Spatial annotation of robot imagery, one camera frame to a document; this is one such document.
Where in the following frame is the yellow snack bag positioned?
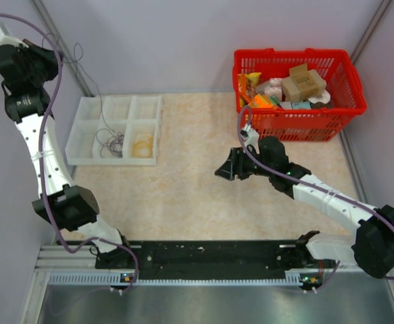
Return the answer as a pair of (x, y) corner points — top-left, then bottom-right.
(238, 72), (262, 103)

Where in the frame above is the brown cardboard box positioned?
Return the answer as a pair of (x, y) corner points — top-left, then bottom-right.
(282, 70), (326, 102)

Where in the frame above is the red plastic shopping basket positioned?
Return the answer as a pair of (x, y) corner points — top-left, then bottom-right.
(232, 49), (367, 142)

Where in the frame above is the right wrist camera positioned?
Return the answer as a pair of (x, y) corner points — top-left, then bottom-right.
(240, 124), (260, 154)

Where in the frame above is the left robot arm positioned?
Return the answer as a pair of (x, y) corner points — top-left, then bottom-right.
(0, 40), (134, 269)

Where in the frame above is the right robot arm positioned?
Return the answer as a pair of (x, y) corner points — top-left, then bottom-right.
(214, 136), (394, 279)

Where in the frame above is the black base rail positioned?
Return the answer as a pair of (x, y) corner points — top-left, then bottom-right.
(95, 239), (339, 281)

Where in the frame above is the white foam compartment tray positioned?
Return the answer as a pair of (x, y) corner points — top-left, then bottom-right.
(65, 94), (163, 166)

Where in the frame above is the pink white package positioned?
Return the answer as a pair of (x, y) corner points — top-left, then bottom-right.
(262, 78), (282, 100)

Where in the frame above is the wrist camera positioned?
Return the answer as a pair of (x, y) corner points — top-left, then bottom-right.
(240, 124), (260, 154)
(0, 22), (28, 47)

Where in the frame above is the orange snack packet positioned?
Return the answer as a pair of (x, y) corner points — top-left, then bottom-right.
(247, 94), (277, 109)

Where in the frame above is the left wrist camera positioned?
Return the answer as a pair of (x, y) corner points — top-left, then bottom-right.
(0, 22), (28, 47)

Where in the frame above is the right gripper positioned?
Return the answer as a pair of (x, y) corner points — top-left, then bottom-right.
(216, 145), (274, 181)

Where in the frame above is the small open cardboard box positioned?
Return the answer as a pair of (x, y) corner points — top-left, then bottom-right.
(289, 63), (308, 78)

